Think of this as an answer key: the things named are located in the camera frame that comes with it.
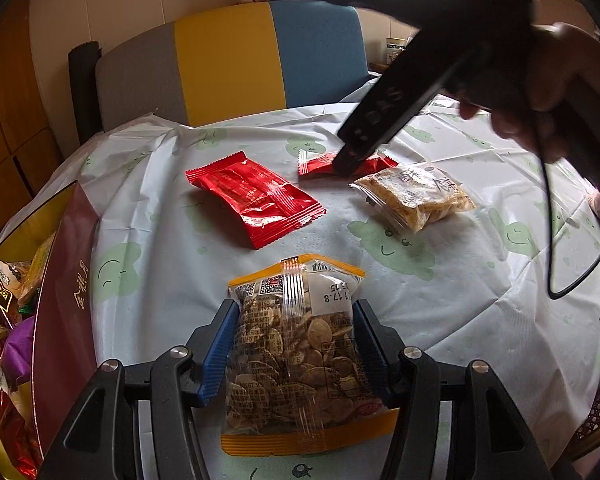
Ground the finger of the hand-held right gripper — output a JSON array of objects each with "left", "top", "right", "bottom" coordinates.
[{"left": 331, "top": 137, "right": 381, "bottom": 177}]

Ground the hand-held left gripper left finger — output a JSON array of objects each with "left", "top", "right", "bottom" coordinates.
[{"left": 37, "top": 298, "right": 241, "bottom": 480}]

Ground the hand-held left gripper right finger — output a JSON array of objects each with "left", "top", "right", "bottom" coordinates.
[{"left": 352, "top": 298, "right": 553, "bottom": 480}]

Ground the small red snack packet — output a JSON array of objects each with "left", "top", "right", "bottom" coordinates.
[{"left": 298, "top": 148, "right": 398, "bottom": 181}]

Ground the clear orange seed packet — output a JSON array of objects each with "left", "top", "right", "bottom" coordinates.
[{"left": 220, "top": 253, "right": 401, "bottom": 457}]

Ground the gold tin box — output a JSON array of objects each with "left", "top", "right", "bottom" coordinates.
[{"left": 0, "top": 180, "right": 101, "bottom": 480}]

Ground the purple snack packet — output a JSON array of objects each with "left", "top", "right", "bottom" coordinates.
[{"left": 2, "top": 319, "right": 37, "bottom": 386}]

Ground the person's right hand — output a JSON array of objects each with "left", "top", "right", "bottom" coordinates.
[{"left": 459, "top": 22, "right": 600, "bottom": 163}]

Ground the patterned box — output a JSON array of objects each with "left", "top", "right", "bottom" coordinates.
[{"left": 384, "top": 35, "right": 411, "bottom": 66}]

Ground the clear crispy snack packet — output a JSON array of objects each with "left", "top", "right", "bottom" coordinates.
[{"left": 349, "top": 162, "right": 477, "bottom": 233}]

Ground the white plastic tablecloth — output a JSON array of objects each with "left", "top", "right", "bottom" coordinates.
[{"left": 0, "top": 92, "right": 600, "bottom": 480}]

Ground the large red snack packet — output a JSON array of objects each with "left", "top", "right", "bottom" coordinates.
[{"left": 185, "top": 156, "right": 327, "bottom": 250}]

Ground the grey yellow blue chair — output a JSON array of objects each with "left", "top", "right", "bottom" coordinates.
[{"left": 94, "top": 0, "right": 372, "bottom": 131}]

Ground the yellow snack packet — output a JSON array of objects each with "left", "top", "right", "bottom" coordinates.
[{"left": 19, "top": 232, "right": 57, "bottom": 306}]

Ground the crinkled red snack packet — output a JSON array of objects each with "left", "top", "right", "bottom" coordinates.
[{"left": 0, "top": 392, "right": 43, "bottom": 478}]

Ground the black rolled mat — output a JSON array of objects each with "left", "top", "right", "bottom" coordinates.
[{"left": 68, "top": 41, "right": 103, "bottom": 146}]

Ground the wooden cabinet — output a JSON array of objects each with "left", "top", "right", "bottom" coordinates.
[{"left": 0, "top": 0, "right": 66, "bottom": 251}]

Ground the black cable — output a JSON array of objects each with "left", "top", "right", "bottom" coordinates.
[{"left": 530, "top": 25, "right": 600, "bottom": 301}]

